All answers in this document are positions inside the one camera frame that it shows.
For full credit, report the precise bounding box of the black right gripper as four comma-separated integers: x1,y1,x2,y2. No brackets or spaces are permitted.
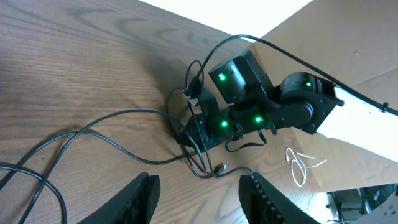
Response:
185,113,236,152

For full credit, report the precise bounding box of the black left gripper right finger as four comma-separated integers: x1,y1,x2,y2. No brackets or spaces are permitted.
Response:
238,172,320,224

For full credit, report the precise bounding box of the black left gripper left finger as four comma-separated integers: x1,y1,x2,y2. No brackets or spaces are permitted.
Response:
81,172,160,224

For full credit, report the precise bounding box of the white cable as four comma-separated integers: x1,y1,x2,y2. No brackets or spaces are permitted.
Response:
285,147,328,188

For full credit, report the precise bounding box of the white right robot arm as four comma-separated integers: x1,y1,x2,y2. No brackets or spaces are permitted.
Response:
177,50,397,161

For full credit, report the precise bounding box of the black right camera cable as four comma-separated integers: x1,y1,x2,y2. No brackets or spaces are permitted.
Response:
194,34,398,118

